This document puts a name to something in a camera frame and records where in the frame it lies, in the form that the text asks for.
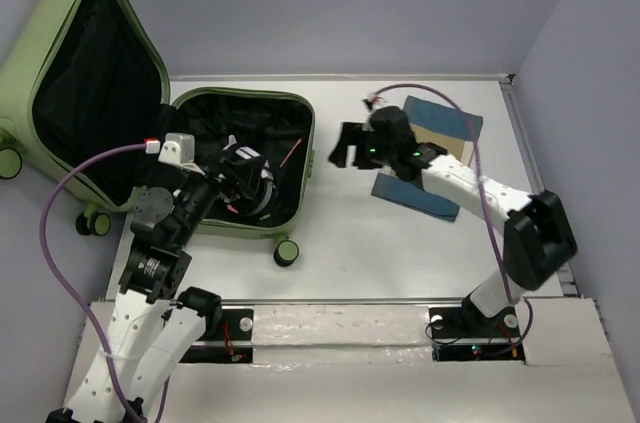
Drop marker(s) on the blue and tan cloth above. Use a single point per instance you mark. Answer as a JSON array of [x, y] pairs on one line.
[[446, 127]]

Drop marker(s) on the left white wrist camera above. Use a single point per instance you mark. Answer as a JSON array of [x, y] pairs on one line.
[[178, 149]]

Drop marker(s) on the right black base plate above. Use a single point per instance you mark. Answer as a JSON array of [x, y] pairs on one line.
[[497, 339]]

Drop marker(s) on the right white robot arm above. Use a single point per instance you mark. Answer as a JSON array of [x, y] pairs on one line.
[[536, 234]]

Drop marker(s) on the black and white headset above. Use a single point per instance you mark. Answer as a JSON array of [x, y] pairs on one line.
[[247, 181]]

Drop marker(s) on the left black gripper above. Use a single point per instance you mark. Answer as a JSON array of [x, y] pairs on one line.
[[233, 186]]

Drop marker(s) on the green hard-shell suitcase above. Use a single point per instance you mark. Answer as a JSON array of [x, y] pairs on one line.
[[84, 78]]

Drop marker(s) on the red chopstick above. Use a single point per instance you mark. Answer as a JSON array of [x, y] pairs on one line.
[[290, 153]]

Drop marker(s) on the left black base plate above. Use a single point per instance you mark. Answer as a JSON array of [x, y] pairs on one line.
[[229, 343]]

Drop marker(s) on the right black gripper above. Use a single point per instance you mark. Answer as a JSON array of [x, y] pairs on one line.
[[351, 133]]

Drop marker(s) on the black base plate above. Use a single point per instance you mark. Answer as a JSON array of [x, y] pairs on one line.
[[497, 339], [229, 343]]

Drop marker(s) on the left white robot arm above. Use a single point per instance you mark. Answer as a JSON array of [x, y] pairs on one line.
[[153, 323]]

